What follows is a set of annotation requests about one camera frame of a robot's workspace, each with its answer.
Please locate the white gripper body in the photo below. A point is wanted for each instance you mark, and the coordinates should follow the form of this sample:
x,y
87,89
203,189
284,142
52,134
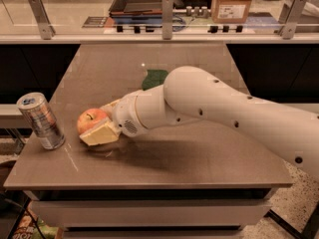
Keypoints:
x,y
126,114

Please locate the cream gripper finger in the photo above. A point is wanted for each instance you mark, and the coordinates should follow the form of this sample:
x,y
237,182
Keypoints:
x,y
110,108
105,131

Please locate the red apple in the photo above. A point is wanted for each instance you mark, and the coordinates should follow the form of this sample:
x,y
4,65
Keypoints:
x,y
89,118

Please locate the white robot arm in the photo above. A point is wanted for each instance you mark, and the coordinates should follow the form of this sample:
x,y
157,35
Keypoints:
x,y
189,94

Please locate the silver redbull can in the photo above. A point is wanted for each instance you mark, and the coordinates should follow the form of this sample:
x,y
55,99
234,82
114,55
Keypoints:
x,y
38,114

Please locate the green and yellow sponge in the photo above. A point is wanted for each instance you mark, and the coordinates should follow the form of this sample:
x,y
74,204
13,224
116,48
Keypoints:
x,y
154,78

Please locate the white table drawer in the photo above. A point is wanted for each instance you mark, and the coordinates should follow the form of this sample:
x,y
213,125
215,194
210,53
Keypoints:
x,y
151,213

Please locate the dark orange-rimmed tray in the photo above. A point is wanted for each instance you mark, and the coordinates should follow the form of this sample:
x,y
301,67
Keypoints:
x,y
135,7

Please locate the snack bag on floor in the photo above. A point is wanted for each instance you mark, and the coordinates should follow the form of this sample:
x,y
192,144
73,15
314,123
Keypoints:
x,y
32,227

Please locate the left metal railing post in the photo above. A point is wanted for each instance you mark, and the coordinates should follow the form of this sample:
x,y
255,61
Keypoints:
x,y
45,27

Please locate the metal railing post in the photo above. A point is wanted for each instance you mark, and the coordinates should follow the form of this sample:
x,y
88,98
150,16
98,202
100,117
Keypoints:
x,y
167,6
45,27
287,31

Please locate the middle metal railing post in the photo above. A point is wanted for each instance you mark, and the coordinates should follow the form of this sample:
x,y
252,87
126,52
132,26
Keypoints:
x,y
167,6

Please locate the right metal railing post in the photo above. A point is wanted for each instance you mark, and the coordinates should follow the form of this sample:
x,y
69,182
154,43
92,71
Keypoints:
x,y
287,31

